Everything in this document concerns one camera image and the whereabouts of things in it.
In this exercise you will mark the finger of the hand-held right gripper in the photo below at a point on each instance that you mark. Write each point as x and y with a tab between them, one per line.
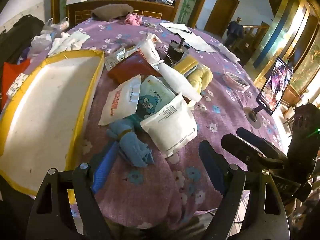
260	142
245	152

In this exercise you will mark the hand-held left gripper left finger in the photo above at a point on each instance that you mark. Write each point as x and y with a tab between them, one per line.
103	167

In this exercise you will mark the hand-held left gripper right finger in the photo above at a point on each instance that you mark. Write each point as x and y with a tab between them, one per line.
208	165

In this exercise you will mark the blue towel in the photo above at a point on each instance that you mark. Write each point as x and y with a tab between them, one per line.
135	150

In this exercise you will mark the white pouch grey print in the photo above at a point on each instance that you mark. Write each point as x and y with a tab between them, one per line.
172	127

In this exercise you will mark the clear bowl with pink rim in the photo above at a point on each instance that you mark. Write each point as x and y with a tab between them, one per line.
236	82

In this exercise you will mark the wide white pouch red print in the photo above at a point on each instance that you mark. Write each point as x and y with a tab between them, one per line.
117	102

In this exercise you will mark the blue cartoon pouch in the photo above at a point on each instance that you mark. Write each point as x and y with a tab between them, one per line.
150	97

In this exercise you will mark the pale yellow twisted towel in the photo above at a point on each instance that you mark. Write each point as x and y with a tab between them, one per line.
202	78

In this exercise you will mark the yellow-rimmed white box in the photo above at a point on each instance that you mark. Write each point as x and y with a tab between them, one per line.
50	100

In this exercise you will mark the yellow cloths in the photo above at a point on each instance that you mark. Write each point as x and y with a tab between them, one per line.
186	65

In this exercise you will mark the dark red packet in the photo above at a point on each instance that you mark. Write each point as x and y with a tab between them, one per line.
130	67

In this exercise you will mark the long white pouch red print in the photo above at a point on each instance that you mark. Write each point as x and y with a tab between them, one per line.
150	52

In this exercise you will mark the phone stand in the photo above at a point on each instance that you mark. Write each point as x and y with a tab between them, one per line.
255	118

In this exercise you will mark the purple floral blanket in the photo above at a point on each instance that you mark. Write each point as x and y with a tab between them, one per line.
225	105

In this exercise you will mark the smartphone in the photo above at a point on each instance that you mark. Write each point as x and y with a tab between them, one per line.
275	85

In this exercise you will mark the white folded plastic sleeve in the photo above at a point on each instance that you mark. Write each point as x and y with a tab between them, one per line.
180	82

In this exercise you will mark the silver foil packet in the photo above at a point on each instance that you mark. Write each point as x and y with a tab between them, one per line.
119	53
110	62

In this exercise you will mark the gold framed glass partition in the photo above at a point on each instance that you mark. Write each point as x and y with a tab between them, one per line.
287	25

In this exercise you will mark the small patterned box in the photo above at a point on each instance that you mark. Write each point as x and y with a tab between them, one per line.
16	85

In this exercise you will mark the red bag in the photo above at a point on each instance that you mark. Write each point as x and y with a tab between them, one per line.
15	80

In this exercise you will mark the white crumpled cloth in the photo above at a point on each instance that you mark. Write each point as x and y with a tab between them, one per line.
60	45

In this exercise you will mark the wooden door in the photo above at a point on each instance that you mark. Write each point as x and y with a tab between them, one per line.
221	12

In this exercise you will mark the white packet red logo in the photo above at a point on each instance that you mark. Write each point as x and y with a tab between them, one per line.
153	39

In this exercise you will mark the black pen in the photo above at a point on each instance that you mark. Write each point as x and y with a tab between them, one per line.
180	30

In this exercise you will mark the white paper sheet with pen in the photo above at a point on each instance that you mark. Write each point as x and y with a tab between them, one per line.
175	27

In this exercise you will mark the clear plastic bag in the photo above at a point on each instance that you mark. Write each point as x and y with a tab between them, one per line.
56	27

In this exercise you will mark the pink cloth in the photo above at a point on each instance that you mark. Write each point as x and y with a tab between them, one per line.
132	19

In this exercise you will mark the brown cloth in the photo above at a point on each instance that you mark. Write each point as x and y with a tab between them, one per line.
112	11

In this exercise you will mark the large black bag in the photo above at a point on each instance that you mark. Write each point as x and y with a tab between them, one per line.
22	32

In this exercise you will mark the bamboo painted panel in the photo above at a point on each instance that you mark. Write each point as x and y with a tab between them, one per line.
187	2

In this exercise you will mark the wooden cabinet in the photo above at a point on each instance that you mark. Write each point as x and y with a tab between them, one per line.
120	8

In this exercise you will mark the white flat box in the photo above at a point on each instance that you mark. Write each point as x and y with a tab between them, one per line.
76	0

